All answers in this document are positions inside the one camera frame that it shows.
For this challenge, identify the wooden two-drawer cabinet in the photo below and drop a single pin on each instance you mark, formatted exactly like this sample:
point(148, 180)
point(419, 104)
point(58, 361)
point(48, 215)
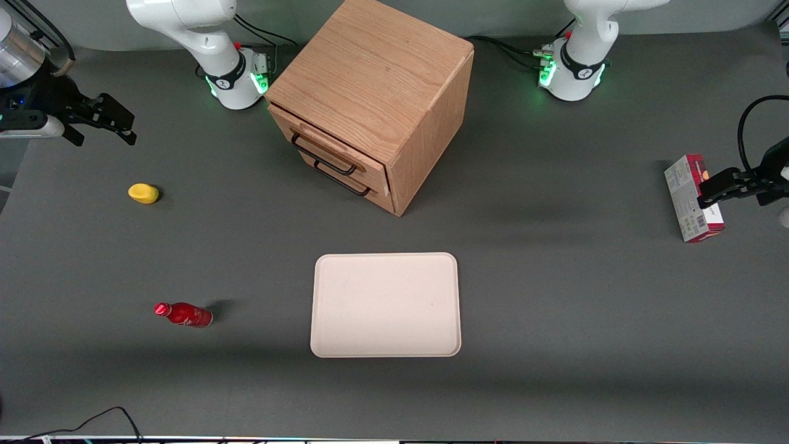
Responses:
point(376, 74)

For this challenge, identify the beige rectangular tray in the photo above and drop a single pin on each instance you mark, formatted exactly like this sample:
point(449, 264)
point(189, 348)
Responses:
point(385, 305)

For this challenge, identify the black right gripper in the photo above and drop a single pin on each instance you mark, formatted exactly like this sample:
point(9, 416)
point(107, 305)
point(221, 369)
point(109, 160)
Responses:
point(48, 97)

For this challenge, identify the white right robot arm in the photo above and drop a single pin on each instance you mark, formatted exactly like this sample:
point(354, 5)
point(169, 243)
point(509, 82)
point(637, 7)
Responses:
point(197, 31)

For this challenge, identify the red bottle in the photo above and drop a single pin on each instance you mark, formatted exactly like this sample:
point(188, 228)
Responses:
point(185, 314)

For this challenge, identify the aluminium frame rail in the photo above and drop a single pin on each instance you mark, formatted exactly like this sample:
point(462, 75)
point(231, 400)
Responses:
point(46, 34)

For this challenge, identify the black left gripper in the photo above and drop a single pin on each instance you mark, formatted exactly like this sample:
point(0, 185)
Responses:
point(773, 165)

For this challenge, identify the red plaid carton box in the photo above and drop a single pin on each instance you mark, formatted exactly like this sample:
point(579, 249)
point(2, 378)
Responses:
point(684, 185)

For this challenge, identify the yellow toy lemon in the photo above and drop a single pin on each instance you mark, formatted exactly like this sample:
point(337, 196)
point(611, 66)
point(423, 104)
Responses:
point(143, 193)

